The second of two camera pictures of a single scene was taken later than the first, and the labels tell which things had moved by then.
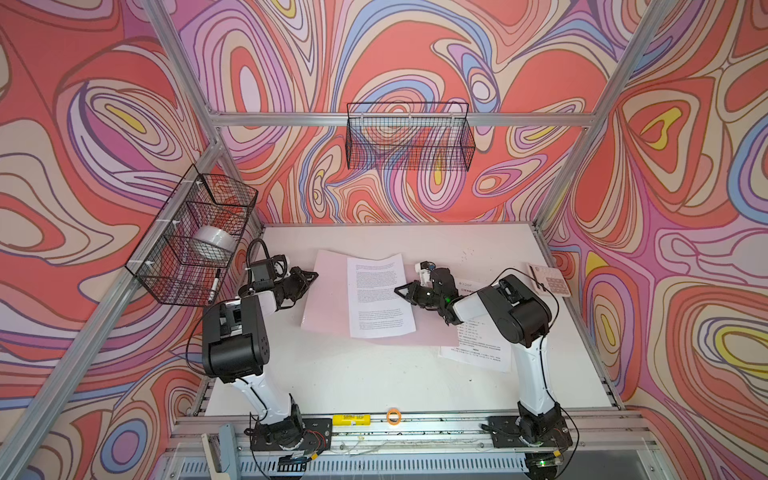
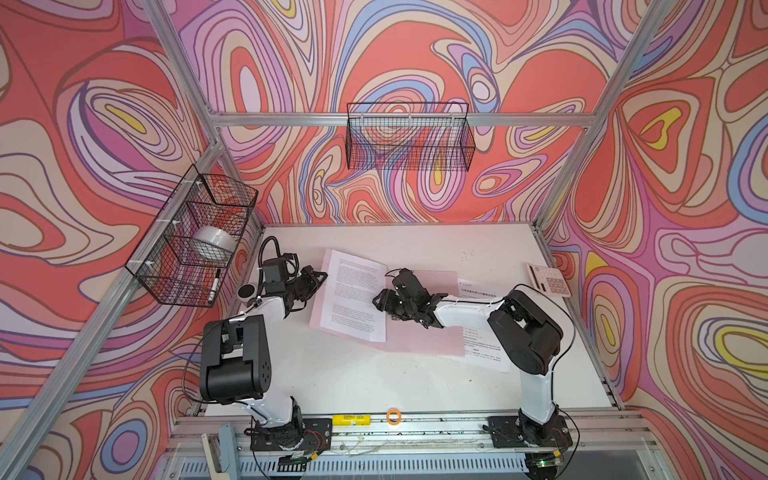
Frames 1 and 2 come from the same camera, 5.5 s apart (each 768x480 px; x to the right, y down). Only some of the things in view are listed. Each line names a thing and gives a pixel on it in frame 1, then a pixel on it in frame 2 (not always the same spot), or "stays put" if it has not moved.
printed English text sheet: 375,308 stays put
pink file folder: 326,305 → 402,336
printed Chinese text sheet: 481,340 stays put
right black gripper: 412,293 → 385,300
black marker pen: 213,289 stays put
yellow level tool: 347,419 stays put
